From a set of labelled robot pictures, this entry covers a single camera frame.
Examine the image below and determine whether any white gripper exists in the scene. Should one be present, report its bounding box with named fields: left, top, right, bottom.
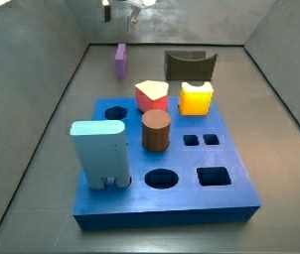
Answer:
left=100, top=0, right=156, bottom=33

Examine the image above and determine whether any purple double-square block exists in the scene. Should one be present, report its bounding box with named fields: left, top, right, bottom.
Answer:
left=114, top=44, right=126, bottom=78

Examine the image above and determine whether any blue shape-sorter board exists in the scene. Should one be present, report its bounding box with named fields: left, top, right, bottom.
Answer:
left=73, top=97, right=261, bottom=230

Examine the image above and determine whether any black curved stand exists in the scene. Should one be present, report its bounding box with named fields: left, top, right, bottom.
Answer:
left=164, top=51, right=218, bottom=81

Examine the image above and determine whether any red pentagon block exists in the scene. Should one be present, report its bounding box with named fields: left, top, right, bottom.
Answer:
left=135, top=80, right=168, bottom=112

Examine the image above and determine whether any yellow arch block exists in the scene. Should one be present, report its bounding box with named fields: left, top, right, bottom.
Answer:
left=179, top=81, right=214, bottom=116

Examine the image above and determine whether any brown cylinder block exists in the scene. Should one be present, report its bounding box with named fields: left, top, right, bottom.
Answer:
left=142, top=109, right=171, bottom=152

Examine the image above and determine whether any light blue tall block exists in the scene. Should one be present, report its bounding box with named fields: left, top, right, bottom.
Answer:
left=71, top=120, right=131, bottom=190

